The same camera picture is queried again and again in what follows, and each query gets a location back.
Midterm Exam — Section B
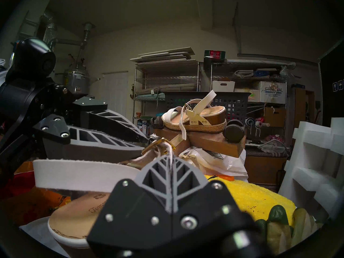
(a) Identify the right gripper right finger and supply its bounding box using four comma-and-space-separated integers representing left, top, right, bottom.
172, 154, 256, 258

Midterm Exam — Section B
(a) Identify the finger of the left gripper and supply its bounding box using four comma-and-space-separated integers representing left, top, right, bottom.
69, 97, 149, 144

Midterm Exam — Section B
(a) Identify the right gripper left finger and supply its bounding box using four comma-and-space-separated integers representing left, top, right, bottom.
87, 154, 172, 258

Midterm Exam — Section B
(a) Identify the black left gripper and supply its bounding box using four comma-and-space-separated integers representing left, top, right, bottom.
0, 81, 148, 187

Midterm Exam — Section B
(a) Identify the white strap wedge sandal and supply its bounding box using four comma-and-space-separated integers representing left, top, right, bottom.
32, 138, 175, 258
161, 89, 226, 141

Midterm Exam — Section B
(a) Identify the white panel door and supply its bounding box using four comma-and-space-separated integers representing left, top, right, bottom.
102, 71, 129, 118

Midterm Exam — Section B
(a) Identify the blue white appliance box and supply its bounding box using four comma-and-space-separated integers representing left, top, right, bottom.
136, 118, 151, 137

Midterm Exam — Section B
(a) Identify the teal seat cushion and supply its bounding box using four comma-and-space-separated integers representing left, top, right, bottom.
136, 93, 166, 99

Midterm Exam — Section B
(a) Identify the grey water heater tank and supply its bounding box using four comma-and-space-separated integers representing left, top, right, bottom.
63, 67, 88, 95

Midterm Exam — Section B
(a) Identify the white crumpled plastic bag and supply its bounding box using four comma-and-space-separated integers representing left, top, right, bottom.
150, 147, 249, 182

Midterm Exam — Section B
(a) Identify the yellow terry towel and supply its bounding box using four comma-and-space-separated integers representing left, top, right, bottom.
204, 174, 296, 225

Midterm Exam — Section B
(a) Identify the wooden caster dolly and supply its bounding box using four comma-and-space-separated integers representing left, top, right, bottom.
150, 116, 246, 158

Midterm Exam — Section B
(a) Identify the beige seat cushion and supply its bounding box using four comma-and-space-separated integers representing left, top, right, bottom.
136, 84, 196, 95

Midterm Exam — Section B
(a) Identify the red orange patterned fabric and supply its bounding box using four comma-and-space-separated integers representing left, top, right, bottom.
0, 161, 70, 225

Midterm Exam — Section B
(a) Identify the beige green garden glove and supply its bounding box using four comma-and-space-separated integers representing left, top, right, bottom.
254, 205, 293, 256
292, 208, 327, 247

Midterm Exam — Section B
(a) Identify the white boards stack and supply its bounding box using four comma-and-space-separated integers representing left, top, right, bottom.
130, 47, 195, 63

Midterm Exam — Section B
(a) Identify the white red-logo plastic bag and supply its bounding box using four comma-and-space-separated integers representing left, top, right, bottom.
19, 216, 58, 250

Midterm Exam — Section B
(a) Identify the black plastic mesh basket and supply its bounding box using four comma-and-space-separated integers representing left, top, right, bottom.
163, 92, 252, 126

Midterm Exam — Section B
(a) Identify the white foam packing block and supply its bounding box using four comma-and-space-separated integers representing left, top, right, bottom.
278, 118, 344, 220

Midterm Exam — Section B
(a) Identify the brown cardboard box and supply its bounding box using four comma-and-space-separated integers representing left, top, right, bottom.
263, 107, 286, 127

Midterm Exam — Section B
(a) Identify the white storage bin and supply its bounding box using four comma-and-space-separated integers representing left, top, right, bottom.
212, 81, 235, 92

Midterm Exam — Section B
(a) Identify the red ice snowman box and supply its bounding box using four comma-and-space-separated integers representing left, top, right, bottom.
204, 50, 226, 59

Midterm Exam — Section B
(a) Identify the white labelled cardboard box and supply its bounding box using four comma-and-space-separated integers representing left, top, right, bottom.
234, 88, 260, 102

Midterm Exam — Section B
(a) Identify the white Gildan activewear carton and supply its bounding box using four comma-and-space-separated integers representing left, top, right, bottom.
254, 81, 286, 103

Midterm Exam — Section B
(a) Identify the brown wooden cabinet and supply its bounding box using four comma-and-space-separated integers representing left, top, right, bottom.
293, 88, 315, 126

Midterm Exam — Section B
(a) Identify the black flight case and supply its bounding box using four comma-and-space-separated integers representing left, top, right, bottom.
318, 45, 344, 126

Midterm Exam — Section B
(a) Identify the chrome wire shelving rack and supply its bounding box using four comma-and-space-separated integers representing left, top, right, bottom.
130, 60, 202, 126
210, 60, 288, 142

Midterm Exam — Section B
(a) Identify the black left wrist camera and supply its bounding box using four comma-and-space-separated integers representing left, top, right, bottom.
8, 37, 56, 83

